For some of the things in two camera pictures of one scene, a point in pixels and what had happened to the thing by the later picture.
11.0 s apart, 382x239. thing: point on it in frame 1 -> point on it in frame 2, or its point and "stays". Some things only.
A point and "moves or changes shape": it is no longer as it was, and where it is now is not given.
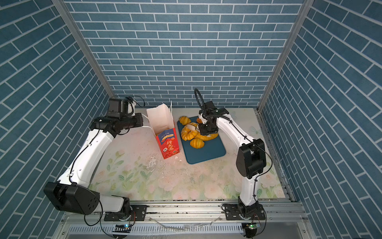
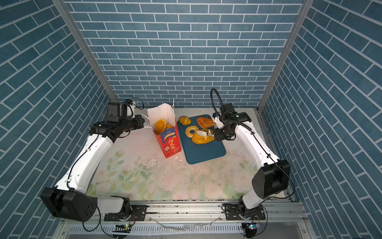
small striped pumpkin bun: x=197 y=143 -> x=160 y=125
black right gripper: x=203 y=131 -> x=218 y=136
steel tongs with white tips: x=192 y=127 moves or changes shape
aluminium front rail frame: x=189 y=220 stays
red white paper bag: x=162 y=123 stays
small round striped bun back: x=184 y=120 stays
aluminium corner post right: x=285 y=55 stays
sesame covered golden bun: x=206 y=138 stays
